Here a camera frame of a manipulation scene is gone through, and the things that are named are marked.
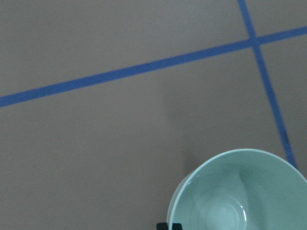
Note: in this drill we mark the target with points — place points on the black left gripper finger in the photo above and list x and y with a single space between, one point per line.
166 226

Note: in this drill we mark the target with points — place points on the light green ceramic bowl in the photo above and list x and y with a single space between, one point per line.
242 189

